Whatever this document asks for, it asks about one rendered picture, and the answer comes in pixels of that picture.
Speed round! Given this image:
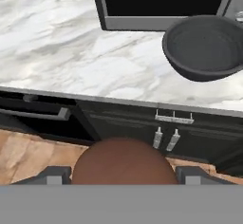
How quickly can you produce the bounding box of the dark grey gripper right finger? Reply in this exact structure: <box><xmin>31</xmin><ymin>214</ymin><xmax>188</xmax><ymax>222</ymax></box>
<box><xmin>175</xmin><ymin>165</ymin><xmax>235</xmax><ymax>186</ymax></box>

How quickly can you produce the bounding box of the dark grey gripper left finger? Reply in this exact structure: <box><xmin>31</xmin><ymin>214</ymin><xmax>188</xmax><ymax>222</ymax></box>
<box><xmin>12</xmin><ymin>166</ymin><xmax>72</xmax><ymax>186</ymax></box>

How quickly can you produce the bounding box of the brown egg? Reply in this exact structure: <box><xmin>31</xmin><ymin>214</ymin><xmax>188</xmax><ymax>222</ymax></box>
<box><xmin>71</xmin><ymin>138</ymin><xmax>180</xmax><ymax>186</ymax></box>

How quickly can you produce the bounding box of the dark grey bowl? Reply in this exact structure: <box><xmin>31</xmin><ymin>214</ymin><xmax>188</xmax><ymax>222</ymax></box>
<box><xmin>161</xmin><ymin>14</ymin><xmax>243</xmax><ymax>83</ymax></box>

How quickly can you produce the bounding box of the dark cupboard door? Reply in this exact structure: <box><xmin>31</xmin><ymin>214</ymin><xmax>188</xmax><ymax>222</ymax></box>
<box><xmin>164</xmin><ymin>126</ymin><xmax>243</xmax><ymax>177</ymax></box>
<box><xmin>83</xmin><ymin>120</ymin><xmax>165</xmax><ymax>155</ymax></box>

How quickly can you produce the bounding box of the dark drawer front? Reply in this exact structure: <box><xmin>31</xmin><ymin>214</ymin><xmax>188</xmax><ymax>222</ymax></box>
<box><xmin>75</xmin><ymin>100</ymin><xmax>243</xmax><ymax>131</ymax></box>

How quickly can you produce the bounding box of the black microwave oven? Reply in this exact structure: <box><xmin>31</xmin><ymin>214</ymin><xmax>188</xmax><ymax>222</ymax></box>
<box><xmin>90</xmin><ymin>0</ymin><xmax>243</xmax><ymax>32</ymax></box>

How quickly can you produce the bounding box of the silver cupboard door handle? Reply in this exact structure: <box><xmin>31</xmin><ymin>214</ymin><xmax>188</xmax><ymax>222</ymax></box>
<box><xmin>166</xmin><ymin>128</ymin><xmax>181</xmax><ymax>153</ymax></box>
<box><xmin>152</xmin><ymin>126</ymin><xmax>163</xmax><ymax>150</ymax></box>

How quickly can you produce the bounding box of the silver drawer handle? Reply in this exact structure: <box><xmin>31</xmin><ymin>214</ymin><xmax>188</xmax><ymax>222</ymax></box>
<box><xmin>154</xmin><ymin>108</ymin><xmax>195</xmax><ymax>125</ymax></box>

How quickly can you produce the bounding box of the black oven with bar handle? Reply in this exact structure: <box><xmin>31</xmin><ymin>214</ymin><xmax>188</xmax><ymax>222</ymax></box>
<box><xmin>0</xmin><ymin>89</ymin><xmax>96</xmax><ymax>146</ymax></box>

